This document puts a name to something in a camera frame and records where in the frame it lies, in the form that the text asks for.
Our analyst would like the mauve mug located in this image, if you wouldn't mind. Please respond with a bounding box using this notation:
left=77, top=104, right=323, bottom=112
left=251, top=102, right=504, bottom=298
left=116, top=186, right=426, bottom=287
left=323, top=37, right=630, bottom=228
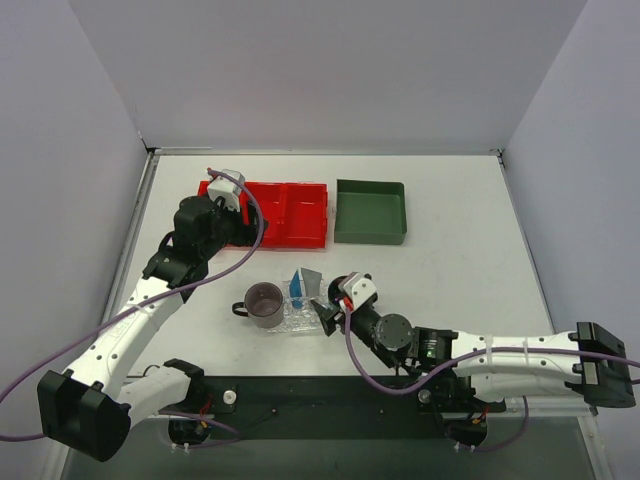
left=231, top=282, right=284, bottom=329

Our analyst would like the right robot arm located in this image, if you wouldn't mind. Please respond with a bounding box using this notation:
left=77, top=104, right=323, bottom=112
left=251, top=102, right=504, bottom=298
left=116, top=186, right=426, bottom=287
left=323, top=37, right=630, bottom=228
left=311, top=299, right=636, bottom=408

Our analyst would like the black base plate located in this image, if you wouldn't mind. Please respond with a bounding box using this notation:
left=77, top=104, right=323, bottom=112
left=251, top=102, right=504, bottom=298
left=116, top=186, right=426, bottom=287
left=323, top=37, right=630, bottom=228
left=166, top=375, right=506, bottom=444

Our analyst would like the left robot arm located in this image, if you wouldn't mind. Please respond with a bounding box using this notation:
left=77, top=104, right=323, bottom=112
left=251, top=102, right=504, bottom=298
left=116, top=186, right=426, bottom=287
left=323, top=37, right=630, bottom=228
left=37, top=196, right=267, bottom=462

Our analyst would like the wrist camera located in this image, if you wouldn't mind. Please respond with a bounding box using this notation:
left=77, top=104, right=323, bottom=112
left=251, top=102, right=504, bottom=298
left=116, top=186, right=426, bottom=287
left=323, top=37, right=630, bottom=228
left=338, top=272, right=377, bottom=313
left=207, top=174, right=242, bottom=212

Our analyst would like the dark green mug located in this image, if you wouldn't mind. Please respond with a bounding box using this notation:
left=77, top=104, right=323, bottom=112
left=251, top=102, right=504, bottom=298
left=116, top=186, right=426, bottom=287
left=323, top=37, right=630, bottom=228
left=328, top=272, right=372, bottom=303

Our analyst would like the purple cable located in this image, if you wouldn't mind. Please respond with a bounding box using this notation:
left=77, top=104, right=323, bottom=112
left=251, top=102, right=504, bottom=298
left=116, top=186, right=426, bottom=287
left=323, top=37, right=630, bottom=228
left=0, top=168, right=264, bottom=449
left=342, top=309, right=640, bottom=454

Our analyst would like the red compartment bin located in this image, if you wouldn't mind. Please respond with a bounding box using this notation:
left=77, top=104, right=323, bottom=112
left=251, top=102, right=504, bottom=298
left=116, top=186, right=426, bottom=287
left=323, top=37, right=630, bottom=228
left=197, top=179, right=331, bottom=250

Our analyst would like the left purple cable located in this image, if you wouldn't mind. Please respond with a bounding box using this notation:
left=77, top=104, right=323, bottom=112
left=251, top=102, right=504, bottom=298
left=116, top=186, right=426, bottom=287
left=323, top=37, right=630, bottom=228
left=0, top=168, right=264, bottom=449

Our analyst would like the clear textured holder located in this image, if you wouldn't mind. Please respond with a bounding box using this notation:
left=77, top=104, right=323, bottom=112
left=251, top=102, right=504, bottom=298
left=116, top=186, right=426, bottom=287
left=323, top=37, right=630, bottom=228
left=283, top=276, right=326, bottom=331

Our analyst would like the clear textured oval tray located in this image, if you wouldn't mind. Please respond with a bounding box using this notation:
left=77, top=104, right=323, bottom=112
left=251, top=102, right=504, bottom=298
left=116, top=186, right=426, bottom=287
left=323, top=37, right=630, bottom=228
left=266, top=280, right=328, bottom=333

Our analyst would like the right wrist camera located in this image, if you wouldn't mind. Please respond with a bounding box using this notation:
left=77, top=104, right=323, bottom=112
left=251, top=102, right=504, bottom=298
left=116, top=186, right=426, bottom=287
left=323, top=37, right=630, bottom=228
left=338, top=272, right=377, bottom=313

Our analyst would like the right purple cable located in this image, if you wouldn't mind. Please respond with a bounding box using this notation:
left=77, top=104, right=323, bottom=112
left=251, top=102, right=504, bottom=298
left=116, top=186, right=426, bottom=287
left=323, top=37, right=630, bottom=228
left=342, top=309, right=640, bottom=454

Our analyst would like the blue toothpaste tube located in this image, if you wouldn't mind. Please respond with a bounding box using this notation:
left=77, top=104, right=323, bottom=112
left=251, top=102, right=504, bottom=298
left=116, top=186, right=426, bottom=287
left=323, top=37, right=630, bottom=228
left=288, top=268, right=305, bottom=310

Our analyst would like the green plastic bin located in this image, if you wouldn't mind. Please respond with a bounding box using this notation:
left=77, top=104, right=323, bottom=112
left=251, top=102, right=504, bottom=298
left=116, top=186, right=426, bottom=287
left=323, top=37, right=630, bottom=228
left=334, top=179, right=407, bottom=246

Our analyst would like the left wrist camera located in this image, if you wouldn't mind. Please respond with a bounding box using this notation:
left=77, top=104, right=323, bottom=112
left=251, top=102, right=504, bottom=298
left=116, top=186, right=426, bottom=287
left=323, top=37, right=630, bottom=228
left=207, top=174, right=242, bottom=212

